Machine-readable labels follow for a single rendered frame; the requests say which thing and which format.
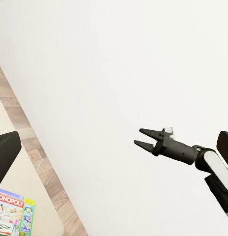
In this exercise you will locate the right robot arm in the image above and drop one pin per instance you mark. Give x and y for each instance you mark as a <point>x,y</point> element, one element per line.
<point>206,160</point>

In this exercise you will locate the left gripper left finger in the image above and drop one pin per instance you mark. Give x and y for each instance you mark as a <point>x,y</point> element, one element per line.
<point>10,147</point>

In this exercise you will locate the bed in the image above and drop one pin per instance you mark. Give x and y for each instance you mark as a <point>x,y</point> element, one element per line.
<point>23,179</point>

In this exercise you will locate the board game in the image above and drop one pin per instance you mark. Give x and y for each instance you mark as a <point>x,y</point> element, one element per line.
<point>16,214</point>

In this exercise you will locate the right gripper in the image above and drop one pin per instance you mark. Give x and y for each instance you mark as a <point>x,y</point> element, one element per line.
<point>165,145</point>

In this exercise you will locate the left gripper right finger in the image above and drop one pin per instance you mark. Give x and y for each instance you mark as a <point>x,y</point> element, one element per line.
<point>222,145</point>

